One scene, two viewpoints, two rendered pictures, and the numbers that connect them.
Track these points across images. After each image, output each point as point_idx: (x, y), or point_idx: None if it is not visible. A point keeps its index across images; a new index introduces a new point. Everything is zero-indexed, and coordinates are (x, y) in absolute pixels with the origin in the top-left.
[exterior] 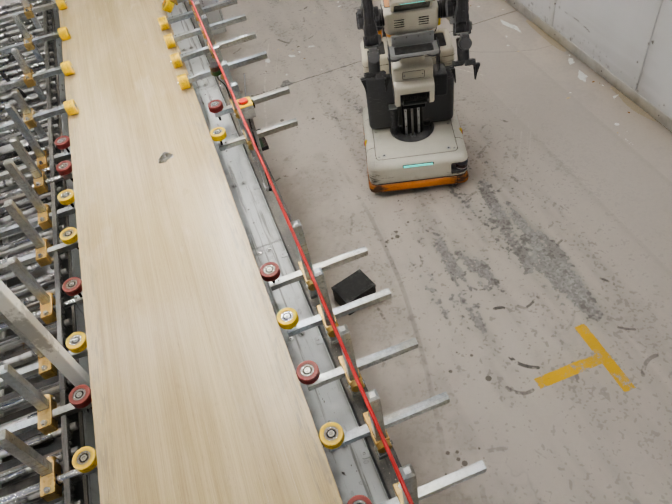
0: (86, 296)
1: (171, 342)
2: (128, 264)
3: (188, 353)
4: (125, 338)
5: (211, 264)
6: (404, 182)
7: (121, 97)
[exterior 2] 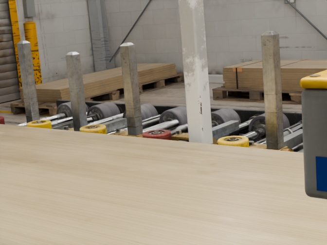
0: (298, 153)
1: (86, 171)
2: (300, 182)
3: (46, 173)
4: (164, 157)
5: (123, 226)
6: None
7: None
